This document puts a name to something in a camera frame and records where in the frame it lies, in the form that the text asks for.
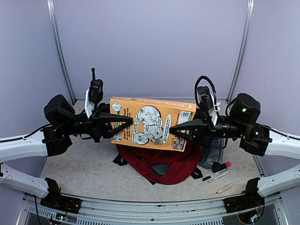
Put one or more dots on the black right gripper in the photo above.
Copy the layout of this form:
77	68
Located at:
210	129

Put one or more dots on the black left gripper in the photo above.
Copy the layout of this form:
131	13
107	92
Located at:
98	125

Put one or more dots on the orange treehouse book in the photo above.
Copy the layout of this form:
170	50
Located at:
152	120

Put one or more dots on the red student backpack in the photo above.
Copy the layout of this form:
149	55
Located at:
162	166

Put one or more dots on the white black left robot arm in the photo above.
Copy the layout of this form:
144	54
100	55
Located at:
54	139

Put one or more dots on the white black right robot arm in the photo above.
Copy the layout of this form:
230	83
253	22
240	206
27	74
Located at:
241	124

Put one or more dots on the grey pencil case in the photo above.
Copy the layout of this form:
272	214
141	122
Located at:
212	154

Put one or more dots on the blue capped marker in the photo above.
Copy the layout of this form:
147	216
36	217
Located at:
210	177

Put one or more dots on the pink highlighter black cap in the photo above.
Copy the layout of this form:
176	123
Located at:
217	167

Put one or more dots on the white pen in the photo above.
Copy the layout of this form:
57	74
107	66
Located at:
218	177

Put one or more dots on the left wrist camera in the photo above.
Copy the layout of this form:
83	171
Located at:
96	89

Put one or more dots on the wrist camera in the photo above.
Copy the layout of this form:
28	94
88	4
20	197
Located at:
205	98
96	89

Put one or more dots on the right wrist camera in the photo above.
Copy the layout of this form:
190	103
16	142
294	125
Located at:
205	98

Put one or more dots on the aluminium front rail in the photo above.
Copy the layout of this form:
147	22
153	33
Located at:
108	212

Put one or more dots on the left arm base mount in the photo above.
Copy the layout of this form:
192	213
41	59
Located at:
62	203

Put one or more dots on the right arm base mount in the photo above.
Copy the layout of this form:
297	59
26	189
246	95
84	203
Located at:
240	203

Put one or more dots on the left aluminium corner post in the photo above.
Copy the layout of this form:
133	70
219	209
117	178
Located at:
59	50

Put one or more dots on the aluminium corner post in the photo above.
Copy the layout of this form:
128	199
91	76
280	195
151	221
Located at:
242	50
59	50

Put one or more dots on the right aluminium corner post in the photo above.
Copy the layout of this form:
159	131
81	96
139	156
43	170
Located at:
242	50

